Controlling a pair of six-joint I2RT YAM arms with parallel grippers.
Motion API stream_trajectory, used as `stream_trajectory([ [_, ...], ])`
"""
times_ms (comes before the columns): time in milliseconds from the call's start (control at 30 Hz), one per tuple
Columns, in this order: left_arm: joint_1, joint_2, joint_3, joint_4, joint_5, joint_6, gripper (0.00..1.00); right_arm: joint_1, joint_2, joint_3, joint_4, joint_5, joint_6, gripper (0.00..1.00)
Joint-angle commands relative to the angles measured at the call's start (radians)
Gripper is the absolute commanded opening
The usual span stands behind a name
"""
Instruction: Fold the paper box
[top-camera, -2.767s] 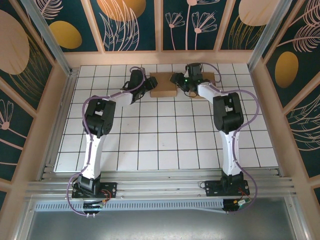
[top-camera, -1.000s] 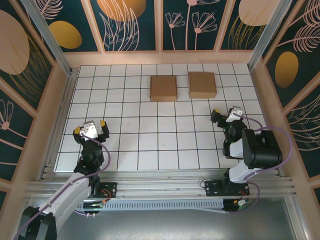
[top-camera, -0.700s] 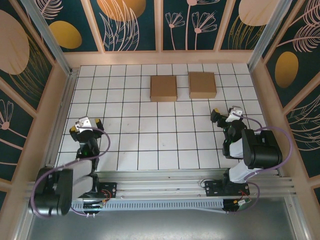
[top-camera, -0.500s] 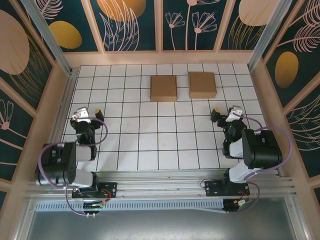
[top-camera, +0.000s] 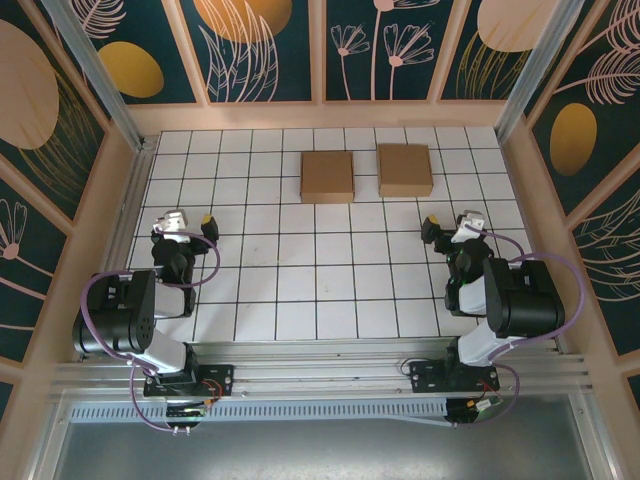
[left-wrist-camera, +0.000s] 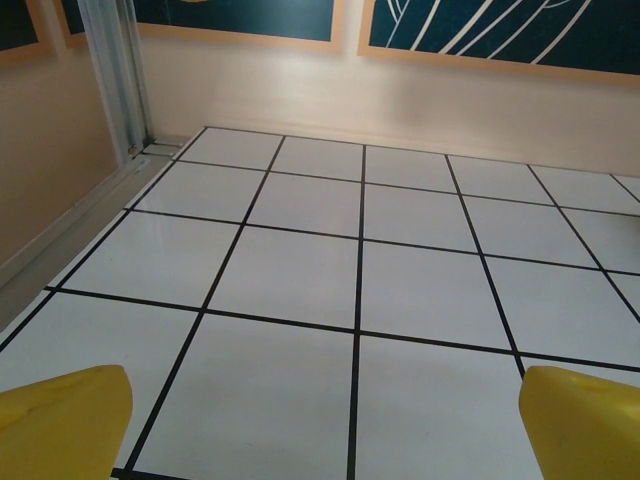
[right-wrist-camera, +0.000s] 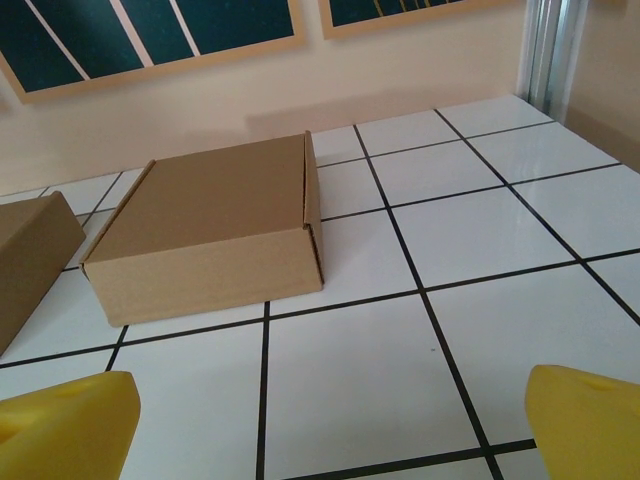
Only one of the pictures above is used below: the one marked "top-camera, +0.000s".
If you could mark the aluminium corner post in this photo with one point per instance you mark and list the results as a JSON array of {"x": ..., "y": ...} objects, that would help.
[
  {"x": 97, "y": 75},
  {"x": 531, "y": 75}
]

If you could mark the yellow oval wall panel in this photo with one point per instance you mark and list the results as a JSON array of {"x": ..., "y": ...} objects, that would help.
[
  {"x": 600, "y": 100},
  {"x": 130, "y": 70}
]

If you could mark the pink leaf wall panel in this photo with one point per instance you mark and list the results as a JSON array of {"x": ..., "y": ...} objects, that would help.
[{"x": 615, "y": 260}]

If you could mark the pink flowers wall panel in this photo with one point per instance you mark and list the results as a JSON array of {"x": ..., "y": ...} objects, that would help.
[{"x": 380, "y": 50}]

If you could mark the aluminium side rail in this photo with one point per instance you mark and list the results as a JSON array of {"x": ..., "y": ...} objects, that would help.
[{"x": 136, "y": 180}]

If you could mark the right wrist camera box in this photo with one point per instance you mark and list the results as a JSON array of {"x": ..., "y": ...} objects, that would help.
[{"x": 467, "y": 230}]

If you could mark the aluminium frame rail long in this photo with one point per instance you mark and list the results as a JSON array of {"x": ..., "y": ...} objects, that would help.
[{"x": 320, "y": 382}]

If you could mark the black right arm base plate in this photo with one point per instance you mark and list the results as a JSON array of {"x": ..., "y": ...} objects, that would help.
[{"x": 425, "y": 377}]

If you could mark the black controller electronics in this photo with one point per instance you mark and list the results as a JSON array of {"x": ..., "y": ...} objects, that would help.
[
  {"x": 185, "y": 412},
  {"x": 470, "y": 410}
]

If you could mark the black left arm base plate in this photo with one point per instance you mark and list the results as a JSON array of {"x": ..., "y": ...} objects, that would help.
[{"x": 220, "y": 375}]

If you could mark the brown cardboard box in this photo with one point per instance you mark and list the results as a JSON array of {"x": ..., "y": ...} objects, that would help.
[
  {"x": 405, "y": 167},
  {"x": 327, "y": 175}
]

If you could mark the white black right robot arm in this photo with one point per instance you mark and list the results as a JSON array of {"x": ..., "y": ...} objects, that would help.
[{"x": 525, "y": 300}]

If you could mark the orange circle wall panel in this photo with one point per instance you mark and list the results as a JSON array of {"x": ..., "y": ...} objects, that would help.
[{"x": 240, "y": 50}]

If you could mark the single pink flower wall panel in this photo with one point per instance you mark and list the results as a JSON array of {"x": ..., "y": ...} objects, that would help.
[{"x": 20, "y": 280}]

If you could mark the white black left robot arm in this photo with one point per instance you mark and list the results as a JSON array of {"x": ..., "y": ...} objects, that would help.
[{"x": 115, "y": 320}]

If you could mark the grey metal tray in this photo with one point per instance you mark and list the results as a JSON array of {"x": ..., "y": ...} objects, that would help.
[{"x": 325, "y": 450}]

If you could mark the peach circle wall panel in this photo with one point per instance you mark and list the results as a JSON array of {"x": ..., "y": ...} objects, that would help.
[
  {"x": 490, "y": 50},
  {"x": 30, "y": 100}
]

